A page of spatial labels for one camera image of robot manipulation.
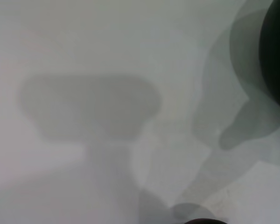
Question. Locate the small dark brown teacup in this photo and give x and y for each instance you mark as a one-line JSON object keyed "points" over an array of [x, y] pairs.
{"points": [[201, 221]]}

